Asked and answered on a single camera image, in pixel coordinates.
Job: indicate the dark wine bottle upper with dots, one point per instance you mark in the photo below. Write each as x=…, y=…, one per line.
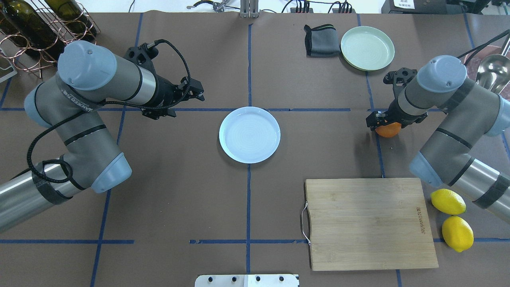
x=33, y=27

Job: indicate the white-blue ceramic plate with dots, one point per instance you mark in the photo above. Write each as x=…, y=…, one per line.
x=249, y=135

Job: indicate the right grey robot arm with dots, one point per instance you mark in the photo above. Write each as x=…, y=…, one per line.
x=471, y=113

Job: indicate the pale green plate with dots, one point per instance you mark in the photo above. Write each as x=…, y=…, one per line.
x=367, y=48

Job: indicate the orange mandarin fruit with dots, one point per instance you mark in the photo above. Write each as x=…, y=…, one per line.
x=389, y=131

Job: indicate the dark wine bottle lower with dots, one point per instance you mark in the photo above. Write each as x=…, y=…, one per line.
x=74, y=19

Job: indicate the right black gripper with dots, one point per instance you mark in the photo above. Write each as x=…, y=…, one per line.
x=392, y=110

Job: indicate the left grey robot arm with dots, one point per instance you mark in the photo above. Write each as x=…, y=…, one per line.
x=76, y=151

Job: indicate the yellow lemon at edge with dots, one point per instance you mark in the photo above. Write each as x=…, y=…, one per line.
x=457, y=234

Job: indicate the yellow lemon near board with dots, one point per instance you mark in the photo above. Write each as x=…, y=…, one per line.
x=448, y=202

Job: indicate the dark wine bottle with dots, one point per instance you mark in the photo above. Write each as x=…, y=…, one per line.
x=33, y=27
x=74, y=19

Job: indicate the bamboo cutting board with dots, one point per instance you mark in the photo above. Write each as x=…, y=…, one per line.
x=368, y=224

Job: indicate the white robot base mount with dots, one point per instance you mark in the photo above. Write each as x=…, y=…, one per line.
x=248, y=280

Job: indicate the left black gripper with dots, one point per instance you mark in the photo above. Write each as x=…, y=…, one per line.
x=163, y=94

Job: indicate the copper wire wine rack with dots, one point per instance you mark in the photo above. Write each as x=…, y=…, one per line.
x=16, y=50

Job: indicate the folded grey cloth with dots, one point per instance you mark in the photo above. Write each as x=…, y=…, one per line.
x=322, y=41

